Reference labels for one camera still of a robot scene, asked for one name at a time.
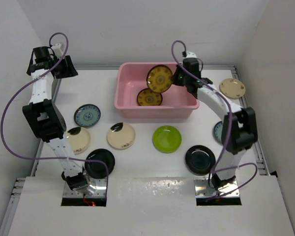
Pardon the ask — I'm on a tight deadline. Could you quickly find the black plate right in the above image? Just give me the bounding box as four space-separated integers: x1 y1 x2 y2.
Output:
185 145 216 176

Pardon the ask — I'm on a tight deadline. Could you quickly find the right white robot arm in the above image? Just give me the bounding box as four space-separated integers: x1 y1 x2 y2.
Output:
172 55 258 190

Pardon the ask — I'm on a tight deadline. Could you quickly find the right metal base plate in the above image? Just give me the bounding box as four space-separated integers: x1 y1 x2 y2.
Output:
194 177 240 199

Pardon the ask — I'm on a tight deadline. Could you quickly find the cream plate far left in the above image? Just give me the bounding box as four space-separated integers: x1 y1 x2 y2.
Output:
66 127 91 155

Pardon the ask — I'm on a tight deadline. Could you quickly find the cream plate with black brushstroke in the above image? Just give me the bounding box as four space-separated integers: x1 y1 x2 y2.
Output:
107 122 136 149

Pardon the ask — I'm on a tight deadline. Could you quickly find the yellow patterned plate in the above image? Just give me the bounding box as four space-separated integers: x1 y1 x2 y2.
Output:
137 88 163 106
146 64 173 93

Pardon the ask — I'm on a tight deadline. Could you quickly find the cream floral plate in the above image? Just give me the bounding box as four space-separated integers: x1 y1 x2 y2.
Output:
219 78 246 99

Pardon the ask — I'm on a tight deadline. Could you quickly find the green plate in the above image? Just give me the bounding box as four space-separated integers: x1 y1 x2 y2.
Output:
152 125 182 153

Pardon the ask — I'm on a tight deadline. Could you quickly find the metal base plate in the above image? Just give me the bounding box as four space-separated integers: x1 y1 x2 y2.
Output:
194 177 240 199
62 178 107 198

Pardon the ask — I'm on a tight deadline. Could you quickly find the blue patterned plate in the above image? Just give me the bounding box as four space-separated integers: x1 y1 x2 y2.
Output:
213 121 223 145
73 104 101 128

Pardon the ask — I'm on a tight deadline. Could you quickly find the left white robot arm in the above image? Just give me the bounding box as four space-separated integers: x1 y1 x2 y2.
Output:
22 43 89 193

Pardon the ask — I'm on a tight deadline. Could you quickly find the black plate left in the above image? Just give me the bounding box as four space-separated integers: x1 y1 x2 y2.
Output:
85 148 116 179

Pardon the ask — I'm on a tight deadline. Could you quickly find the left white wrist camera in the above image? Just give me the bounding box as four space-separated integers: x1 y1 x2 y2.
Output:
51 43 65 59

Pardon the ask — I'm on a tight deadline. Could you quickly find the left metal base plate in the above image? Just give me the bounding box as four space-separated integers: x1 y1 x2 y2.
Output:
62 178 107 198

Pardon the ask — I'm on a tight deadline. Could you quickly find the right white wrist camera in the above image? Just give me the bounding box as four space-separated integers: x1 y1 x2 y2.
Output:
182 51 197 59

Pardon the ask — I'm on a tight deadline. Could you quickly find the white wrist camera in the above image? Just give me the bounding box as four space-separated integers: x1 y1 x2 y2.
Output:
182 51 197 59
51 43 65 59

